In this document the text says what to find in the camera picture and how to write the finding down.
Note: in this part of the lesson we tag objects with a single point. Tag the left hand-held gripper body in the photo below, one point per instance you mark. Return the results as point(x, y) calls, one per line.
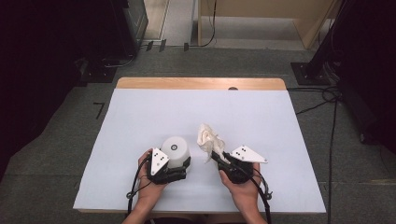
point(158, 161)

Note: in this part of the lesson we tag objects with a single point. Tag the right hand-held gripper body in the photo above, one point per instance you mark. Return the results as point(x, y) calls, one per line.
point(241, 168)

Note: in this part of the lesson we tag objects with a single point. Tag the white cylindrical device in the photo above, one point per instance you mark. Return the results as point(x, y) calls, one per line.
point(175, 152)

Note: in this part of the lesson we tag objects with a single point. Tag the white cloth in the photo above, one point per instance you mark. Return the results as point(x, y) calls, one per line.
point(209, 138)

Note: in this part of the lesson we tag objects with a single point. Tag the person's right hand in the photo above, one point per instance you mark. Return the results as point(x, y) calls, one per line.
point(246, 194)

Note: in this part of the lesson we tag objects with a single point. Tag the person's left hand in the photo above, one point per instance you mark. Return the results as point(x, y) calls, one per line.
point(149, 193)

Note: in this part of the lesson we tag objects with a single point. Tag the white table sheet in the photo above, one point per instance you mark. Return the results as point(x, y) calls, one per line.
point(174, 112)

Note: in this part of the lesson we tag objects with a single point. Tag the wooden table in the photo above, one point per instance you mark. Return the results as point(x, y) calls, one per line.
point(199, 83)

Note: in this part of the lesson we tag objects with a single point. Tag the black stand base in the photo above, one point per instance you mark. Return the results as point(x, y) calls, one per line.
point(99, 74)

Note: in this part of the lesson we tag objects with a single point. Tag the black floor foot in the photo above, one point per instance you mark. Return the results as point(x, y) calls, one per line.
point(149, 45)
point(162, 45)
point(186, 47)

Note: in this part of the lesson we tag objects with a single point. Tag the black stand with base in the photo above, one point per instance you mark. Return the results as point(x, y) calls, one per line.
point(311, 74)

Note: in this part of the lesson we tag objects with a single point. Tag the black glass-front cabinet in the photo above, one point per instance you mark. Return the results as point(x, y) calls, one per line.
point(130, 31)

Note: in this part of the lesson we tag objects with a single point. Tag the light wooden cabinet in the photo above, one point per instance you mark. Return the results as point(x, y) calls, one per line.
point(311, 28)

